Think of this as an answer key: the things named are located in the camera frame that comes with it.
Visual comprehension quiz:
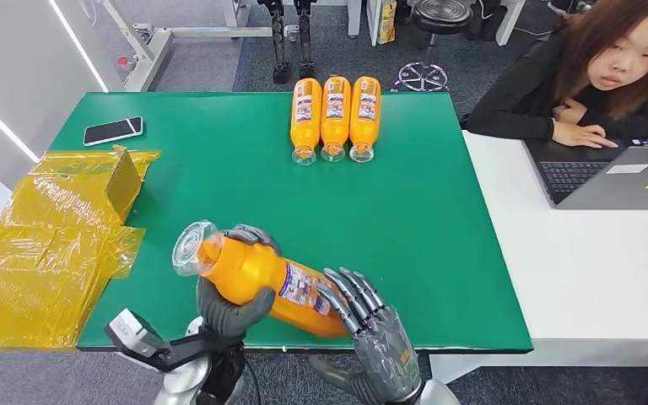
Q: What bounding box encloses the person's right hand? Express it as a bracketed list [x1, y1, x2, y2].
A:
[550, 120, 619, 150]

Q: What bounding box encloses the person's left hand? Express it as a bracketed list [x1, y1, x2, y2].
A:
[553, 99, 586, 125]

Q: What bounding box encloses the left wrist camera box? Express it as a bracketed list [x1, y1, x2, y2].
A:
[103, 307, 172, 371]

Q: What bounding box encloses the person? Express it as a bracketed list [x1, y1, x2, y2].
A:
[462, 0, 648, 150]

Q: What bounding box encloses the white desk frame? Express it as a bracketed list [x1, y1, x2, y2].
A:
[346, 0, 529, 47]

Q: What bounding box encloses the grey laptop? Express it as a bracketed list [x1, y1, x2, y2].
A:
[521, 138, 648, 211]

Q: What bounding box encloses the black robot leg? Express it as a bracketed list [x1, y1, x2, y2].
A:
[292, 0, 319, 80]
[257, 0, 292, 85]

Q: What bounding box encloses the yellow film-wrapped cardboard box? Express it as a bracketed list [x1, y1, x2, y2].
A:
[0, 144, 162, 353]

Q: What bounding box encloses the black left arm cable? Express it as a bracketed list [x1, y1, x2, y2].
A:
[242, 357, 262, 405]

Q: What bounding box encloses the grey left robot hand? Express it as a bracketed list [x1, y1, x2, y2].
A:
[195, 223, 282, 343]

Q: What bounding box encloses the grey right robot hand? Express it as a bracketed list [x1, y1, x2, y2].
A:
[307, 266, 424, 405]

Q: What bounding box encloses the green table mat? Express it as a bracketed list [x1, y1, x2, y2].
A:
[48, 90, 534, 355]

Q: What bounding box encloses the black round stool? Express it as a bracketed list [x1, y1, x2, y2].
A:
[393, 0, 474, 94]

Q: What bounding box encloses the yellow carton box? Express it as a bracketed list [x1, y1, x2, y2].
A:
[376, 0, 398, 46]

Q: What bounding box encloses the black smartphone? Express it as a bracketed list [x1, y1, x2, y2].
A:
[82, 116, 144, 149]

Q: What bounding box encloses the white metal stand frame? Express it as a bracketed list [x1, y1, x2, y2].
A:
[96, 0, 300, 94]

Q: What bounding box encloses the orange juice bottle clear cap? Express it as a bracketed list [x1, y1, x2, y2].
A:
[289, 77, 324, 167]
[320, 75, 353, 164]
[171, 219, 354, 340]
[348, 75, 383, 165]

